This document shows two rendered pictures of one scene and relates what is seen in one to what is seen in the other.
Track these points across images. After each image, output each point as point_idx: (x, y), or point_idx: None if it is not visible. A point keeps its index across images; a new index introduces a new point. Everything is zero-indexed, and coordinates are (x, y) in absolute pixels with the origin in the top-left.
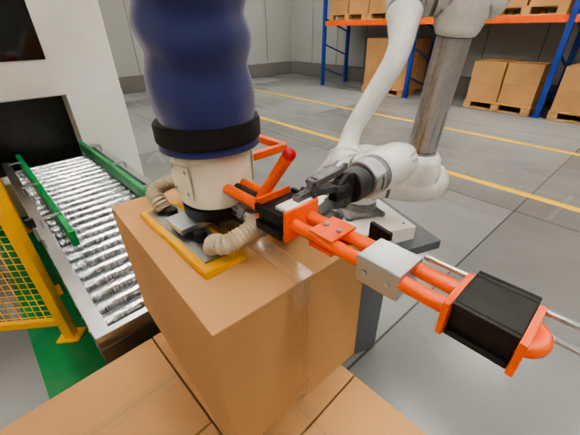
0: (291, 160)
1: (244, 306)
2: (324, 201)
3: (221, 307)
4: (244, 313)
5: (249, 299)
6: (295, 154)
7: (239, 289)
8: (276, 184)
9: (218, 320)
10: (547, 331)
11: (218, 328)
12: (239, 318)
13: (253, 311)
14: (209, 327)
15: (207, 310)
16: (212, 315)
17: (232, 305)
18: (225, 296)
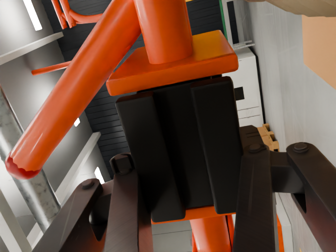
0: (42, 166)
1: (327, 67)
2: (232, 251)
3: (314, 34)
4: (323, 77)
5: (334, 62)
6: (25, 179)
7: (335, 24)
8: (99, 83)
9: (309, 51)
10: None
11: (306, 62)
12: (319, 76)
13: (331, 86)
14: (303, 50)
15: (307, 20)
16: (307, 36)
17: (321, 47)
18: (321, 17)
